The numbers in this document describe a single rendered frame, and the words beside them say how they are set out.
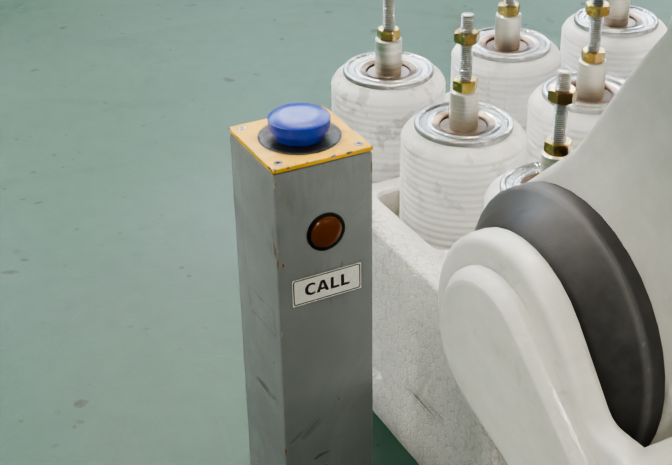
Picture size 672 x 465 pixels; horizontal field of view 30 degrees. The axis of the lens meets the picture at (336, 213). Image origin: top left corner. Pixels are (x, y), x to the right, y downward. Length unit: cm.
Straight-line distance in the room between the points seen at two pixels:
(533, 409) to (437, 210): 39
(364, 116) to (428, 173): 11
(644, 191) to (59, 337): 74
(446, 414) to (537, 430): 37
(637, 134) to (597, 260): 6
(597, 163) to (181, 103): 110
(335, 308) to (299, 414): 8
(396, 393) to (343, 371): 15
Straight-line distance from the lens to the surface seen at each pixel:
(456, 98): 94
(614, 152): 56
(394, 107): 102
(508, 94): 108
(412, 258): 93
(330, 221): 79
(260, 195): 79
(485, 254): 59
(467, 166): 92
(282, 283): 80
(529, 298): 57
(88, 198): 141
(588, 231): 57
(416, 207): 96
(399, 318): 96
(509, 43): 110
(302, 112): 80
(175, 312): 120
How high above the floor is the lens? 67
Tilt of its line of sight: 30 degrees down
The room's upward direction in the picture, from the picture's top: 1 degrees counter-clockwise
